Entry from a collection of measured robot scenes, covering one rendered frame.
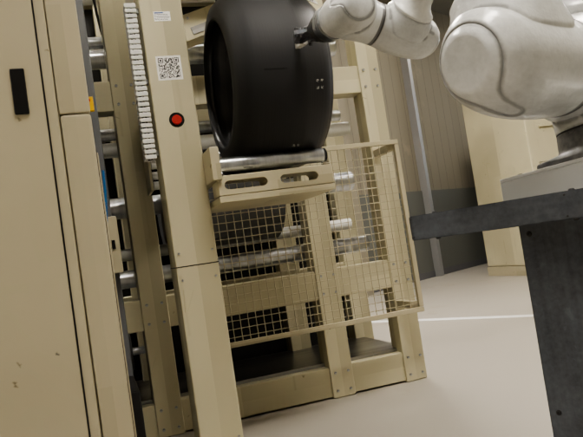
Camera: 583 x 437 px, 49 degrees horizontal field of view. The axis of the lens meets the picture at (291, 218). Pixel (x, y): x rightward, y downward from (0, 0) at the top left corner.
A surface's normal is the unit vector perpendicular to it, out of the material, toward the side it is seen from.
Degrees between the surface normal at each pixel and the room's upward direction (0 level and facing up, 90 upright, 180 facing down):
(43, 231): 90
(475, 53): 96
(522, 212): 90
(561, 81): 123
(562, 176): 90
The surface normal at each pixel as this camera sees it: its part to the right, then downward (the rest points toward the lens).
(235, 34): -0.46, -0.20
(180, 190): 0.29, -0.09
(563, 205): -0.67, 0.07
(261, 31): 0.25, -0.33
